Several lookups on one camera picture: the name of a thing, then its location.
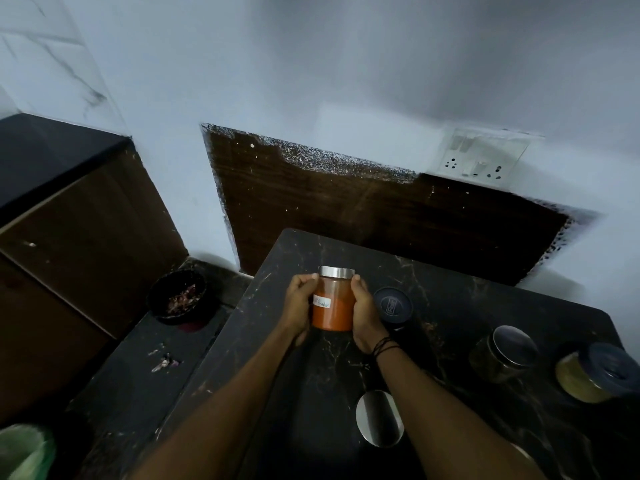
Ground black-lidded dark jar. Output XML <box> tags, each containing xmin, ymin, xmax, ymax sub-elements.
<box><xmin>373</xmin><ymin>287</ymin><xmax>414</xmax><ymax>331</ymax></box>

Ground blue-lidded jar of yellow powder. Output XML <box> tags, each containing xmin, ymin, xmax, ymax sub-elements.
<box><xmin>555</xmin><ymin>342</ymin><xmax>640</xmax><ymax>404</ymax></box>

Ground black bowl with scraps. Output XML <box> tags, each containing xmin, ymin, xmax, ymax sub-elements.
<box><xmin>146</xmin><ymin>269</ymin><xmax>208</xmax><ymax>326</ymax></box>

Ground dark wooden wall panel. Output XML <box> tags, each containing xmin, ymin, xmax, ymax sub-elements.
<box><xmin>201</xmin><ymin>123</ymin><xmax>573</xmax><ymax>287</ymax></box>

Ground scattered peel scraps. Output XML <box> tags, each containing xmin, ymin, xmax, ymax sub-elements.
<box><xmin>148</xmin><ymin>342</ymin><xmax>182</xmax><ymax>374</ymax></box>

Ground person's right forearm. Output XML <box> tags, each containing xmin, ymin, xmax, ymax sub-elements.
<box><xmin>375</xmin><ymin>340</ymin><xmax>546</xmax><ymax>480</ymax></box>

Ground person's right hand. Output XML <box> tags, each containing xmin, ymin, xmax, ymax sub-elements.
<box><xmin>350</xmin><ymin>275</ymin><xmax>391</xmax><ymax>355</ymax></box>

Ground glass jar of orange powder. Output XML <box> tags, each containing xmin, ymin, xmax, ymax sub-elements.
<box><xmin>312</xmin><ymin>266</ymin><xmax>356</xmax><ymax>333</ymax></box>

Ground black thread wristband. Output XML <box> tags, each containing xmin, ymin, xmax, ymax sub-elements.
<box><xmin>371</xmin><ymin>336</ymin><xmax>402</xmax><ymax>359</ymax></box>

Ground steel-lidded glass jar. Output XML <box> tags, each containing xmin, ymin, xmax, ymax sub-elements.
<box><xmin>469</xmin><ymin>325</ymin><xmax>540</xmax><ymax>384</ymax></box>

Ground green plastic bag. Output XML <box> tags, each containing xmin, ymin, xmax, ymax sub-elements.
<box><xmin>0</xmin><ymin>424</ymin><xmax>57</xmax><ymax>480</ymax></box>

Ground person's left forearm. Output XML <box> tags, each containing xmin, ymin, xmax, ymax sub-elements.
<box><xmin>131</xmin><ymin>325</ymin><xmax>307</xmax><ymax>480</ymax></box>

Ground brown wooden cabinet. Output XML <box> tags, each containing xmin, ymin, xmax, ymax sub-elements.
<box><xmin>0</xmin><ymin>113</ymin><xmax>190</xmax><ymax>425</ymax></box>

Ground white wall switch socket panel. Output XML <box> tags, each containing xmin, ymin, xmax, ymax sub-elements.
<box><xmin>434</xmin><ymin>126</ymin><xmax>545</xmax><ymax>182</ymax></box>

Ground person's left hand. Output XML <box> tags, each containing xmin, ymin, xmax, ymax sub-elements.
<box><xmin>280</xmin><ymin>273</ymin><xmax>320</xmax><ymax>348</ymax></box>

